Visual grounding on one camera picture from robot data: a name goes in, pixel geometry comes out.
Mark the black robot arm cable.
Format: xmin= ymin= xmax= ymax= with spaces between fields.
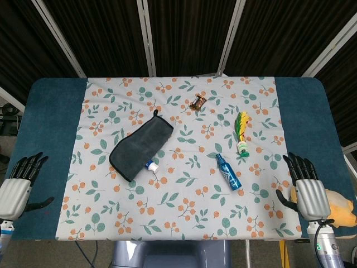
xmin=313 ymin=219 xmax=335 ymax=268

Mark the brown wrapped snack bar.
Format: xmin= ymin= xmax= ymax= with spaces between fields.
xmin=189 ymin=94 xmax=206 ymax=111

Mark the floral patterned tablecloth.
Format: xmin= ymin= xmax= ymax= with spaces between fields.
xmin=55 ymin=75 xmax=303 ymax=241

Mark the green and yellow shuttlecock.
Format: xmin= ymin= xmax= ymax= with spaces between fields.
xmin=233 ymin=111 xmax=251 ymax=159

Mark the yellow plush duck toy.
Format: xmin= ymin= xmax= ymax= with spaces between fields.
xmin=289 ymin=186 xmax=357 ymax=228

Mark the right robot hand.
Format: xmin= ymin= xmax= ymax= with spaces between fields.
xmin=275 ymin=152 xmax=335 ymax=226

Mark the black floor equipment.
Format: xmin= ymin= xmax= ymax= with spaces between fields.
xmin=0 ymin=102 xmax=23 ymax=135

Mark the toothpaste tube with white cap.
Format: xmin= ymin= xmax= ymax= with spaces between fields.
xmin=144 ymin=159 xmax=160 ymax=173

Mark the teal blue table cover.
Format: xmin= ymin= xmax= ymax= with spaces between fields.
xmin=5 ymin=77 xmax=351 ymax=242

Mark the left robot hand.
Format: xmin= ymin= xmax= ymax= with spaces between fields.
xmin=0 ymin=152 xmax=55 ymax=221

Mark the blue floor cable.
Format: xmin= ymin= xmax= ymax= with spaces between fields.
xmin=74 ymin=240 xmax=99 ymax=268

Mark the dark folding partition screen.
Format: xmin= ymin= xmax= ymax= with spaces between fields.
xmin=0 ymin=0 xmax=357 ymax=151

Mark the grey-blue robot torso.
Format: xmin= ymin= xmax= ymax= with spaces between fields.
xmin=110 ymin=240 xmax=232 ymax=268

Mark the dark grey towel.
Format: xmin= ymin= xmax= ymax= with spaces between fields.
xmin=109 ymin=109 xmax=175 ymax=183

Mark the blue spray bottle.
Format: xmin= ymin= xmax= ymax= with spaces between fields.
xmin=215 ymin=152 xmax=242 ymax=192

